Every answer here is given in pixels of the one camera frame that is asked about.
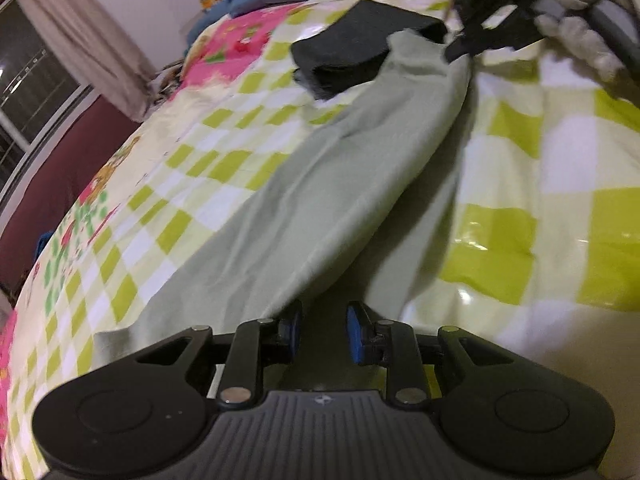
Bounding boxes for checked printed blanket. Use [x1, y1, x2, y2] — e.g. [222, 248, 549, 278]
[0, 0, 640, 480]

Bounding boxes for light green pants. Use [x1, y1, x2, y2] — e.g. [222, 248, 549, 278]
[92, 30, 473, 391]

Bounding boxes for beige curtain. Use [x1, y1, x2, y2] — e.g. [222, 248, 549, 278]
[12, 0, 157, 122]

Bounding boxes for black folded cloth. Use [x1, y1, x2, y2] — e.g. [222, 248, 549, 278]
[290, 0, 448, 101]

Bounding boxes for maroon headboard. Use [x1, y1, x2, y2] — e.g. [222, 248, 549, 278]
[0, 89, 143, 306]

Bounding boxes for person's right hand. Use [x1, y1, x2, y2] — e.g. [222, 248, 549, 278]
[532, 0, 640, 83]

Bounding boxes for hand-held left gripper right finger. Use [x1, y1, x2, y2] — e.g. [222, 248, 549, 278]
[346, 301, 507, 408]

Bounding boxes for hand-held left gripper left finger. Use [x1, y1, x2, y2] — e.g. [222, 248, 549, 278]
[135, 300, 304, 407]

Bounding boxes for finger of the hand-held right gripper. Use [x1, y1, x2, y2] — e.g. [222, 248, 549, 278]
[444, 6, 547, 62]

